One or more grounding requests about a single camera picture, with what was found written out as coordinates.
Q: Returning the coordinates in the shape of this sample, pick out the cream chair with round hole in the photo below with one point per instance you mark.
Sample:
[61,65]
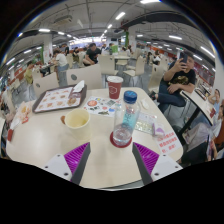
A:
[88,76]
[46,83]

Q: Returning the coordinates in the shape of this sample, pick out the cream cafeteria table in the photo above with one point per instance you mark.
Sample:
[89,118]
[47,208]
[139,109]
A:
[196,103]

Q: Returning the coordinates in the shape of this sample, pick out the crumpled white tissue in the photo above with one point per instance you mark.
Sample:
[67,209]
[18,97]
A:
[145,104]

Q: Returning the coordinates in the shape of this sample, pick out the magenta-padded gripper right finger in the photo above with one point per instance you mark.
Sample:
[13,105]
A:
[165,166]

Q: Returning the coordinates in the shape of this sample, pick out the ceiling air conditioner unit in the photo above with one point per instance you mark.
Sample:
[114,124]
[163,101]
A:
[62,20]

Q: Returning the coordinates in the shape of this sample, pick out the clear blue-capped water bottle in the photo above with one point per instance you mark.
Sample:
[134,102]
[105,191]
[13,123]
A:
[126,126]

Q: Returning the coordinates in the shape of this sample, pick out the flat round red coaster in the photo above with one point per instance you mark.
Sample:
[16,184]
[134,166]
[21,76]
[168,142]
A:
[115,144]

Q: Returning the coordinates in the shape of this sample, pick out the group of cream chairs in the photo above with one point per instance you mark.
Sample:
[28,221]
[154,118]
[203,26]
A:
[106,64]

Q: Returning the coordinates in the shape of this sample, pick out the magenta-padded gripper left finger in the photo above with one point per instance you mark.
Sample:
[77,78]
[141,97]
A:
[56,165]

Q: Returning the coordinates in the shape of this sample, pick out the red paper cup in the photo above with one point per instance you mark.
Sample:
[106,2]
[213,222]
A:
[115,88]

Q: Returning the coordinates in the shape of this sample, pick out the dark tray with paper liner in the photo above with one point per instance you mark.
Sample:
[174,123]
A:
[55,99]

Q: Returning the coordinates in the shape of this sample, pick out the white notice with red text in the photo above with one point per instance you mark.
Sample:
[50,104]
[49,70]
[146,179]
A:
[168,143]

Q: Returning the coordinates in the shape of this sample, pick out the clear plastic pouch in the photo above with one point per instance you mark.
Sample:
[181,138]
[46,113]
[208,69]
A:
[146,124]

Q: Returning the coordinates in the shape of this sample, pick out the white paper napkin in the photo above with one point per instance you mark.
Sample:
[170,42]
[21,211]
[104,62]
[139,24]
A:
[78,86]

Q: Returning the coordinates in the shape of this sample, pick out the person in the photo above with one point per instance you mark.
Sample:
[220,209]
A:
[92,54]
[178,83]
[61,60]
[114,49]
[215,103]
[29,75]

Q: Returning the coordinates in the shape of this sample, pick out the colourful printed leaflet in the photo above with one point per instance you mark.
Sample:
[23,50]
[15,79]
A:
[98,106]

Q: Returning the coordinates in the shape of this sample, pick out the group of ceiling lights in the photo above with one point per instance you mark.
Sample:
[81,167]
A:
[120,15]

